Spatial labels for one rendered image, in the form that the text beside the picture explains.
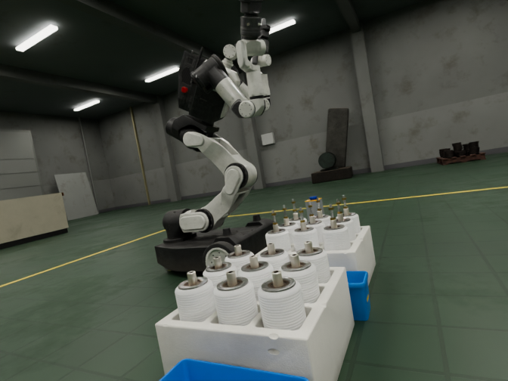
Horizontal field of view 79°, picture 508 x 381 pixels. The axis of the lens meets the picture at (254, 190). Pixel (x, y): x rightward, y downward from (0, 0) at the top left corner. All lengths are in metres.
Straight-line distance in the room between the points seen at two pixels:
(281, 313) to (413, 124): 8.18
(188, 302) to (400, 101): 8.28
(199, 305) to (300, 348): 0.27
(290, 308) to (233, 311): 0.13
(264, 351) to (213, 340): 0.12
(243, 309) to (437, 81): 8.38
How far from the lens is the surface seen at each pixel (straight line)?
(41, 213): 6.70
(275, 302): 0.67
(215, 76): 1.52
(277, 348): 0.68
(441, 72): 8.87
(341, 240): 1.15
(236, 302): 0.72
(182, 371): 0.80
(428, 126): 8.70
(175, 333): 0.82
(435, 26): 9.12
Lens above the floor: 0.50
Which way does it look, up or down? 3 degrees down
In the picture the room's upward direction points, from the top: 10 degrees counter-clockwise
